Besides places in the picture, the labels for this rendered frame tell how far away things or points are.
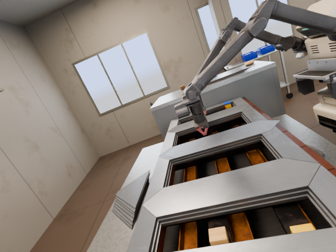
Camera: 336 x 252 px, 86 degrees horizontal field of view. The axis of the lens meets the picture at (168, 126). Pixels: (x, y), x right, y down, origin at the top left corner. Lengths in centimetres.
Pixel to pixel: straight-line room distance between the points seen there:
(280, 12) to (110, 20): 379
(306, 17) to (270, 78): 110
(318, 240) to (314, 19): 79
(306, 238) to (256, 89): 156
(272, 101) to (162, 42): 278
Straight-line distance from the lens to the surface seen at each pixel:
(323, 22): 105
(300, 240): 65
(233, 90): 197
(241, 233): 89
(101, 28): 446
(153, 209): 87
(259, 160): 123
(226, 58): 87
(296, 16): 99
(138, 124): 443
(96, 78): 445
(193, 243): 92
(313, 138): 139
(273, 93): 209
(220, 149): 113
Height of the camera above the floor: 138
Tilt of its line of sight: 17 degrees down
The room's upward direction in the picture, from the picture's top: 23 degrees counter-clockwise
